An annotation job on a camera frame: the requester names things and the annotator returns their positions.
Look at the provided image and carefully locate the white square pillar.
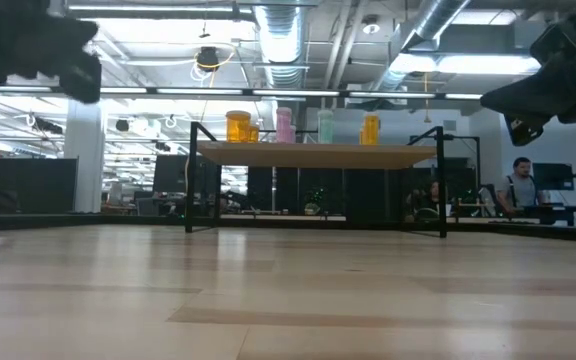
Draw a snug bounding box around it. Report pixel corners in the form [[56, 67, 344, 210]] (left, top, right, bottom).
[[63, 98, 108, 215]]

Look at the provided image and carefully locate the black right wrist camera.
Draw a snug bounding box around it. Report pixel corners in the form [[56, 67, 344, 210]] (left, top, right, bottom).
[[529, 20, 576, 65]]

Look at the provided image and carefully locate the black desk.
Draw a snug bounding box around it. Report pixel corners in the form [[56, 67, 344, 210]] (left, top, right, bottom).
[[521, 202, 576, 227]]

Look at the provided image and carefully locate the green medicine bottle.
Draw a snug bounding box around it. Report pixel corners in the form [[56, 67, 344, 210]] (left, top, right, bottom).
[[316, 109, 335, 145]]

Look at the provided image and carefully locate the black office partition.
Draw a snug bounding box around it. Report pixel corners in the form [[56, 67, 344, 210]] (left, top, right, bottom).
[[0, 157, 79, 215], [247, 167, 477, 221]]

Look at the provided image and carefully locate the silver ribbed ventilation duct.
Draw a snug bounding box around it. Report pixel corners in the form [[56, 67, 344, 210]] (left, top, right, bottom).
[[253, 4, 310, 90]]

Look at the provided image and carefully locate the small potted plant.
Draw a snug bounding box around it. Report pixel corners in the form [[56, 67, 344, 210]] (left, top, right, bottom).
[[304, 187, 327, 216]]

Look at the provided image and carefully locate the person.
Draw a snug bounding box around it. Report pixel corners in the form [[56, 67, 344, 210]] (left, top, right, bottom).
[[407, 179, 442, 221], [496, 156, 540, 217]]

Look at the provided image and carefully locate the bright ceiling light panel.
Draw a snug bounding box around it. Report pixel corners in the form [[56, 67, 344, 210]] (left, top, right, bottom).
[[390, 49, 544, 77]]

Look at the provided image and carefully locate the wooden shelf with black legs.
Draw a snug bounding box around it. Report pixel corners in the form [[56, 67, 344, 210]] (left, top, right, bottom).
[[184, 121, 449, 239]]

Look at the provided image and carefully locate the black computer monitor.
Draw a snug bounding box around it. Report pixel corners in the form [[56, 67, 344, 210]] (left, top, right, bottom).
[[532, 162, 576, 192]]

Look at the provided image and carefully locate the yellow hanging cord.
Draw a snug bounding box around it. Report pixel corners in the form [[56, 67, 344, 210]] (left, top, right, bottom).
[[421, 72, 432, 125]]

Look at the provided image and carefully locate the black ceiling cable reel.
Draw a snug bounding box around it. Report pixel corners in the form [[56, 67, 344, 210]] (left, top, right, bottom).
[[195, 45, 222, 72]]

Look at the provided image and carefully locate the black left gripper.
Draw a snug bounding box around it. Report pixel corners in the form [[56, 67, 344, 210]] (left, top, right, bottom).
[[0, 0, 103, 104]]

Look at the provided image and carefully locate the long orange medicine bottle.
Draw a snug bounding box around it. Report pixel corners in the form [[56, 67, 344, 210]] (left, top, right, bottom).
[[363, 112, 382, 147]]

